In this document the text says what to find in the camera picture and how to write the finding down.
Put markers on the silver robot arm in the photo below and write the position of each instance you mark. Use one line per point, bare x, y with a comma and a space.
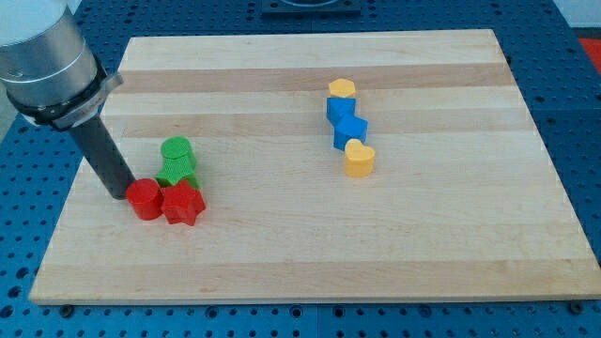
47, 67

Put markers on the red star block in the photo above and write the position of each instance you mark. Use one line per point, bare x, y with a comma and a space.
182, 203

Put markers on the green star block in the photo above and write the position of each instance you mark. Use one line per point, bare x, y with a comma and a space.
175, 170

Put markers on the yellow heart block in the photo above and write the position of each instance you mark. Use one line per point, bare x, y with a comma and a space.
359, 160

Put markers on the blue pentagon block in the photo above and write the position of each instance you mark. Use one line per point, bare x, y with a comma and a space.
347, 128

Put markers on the blue cube block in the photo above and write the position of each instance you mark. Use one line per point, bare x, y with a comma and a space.
337, 108

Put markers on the wooden board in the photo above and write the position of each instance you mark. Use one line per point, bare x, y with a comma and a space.
464, 203

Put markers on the yellow hexagon block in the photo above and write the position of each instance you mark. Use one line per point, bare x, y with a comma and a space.
342, 88

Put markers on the green cylinder block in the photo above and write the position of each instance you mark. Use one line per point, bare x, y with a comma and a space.
178, 147

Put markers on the red cylinder block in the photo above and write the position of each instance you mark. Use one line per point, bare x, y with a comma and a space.
145, 197

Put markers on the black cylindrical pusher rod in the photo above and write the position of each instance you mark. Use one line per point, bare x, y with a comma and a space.
102, 154

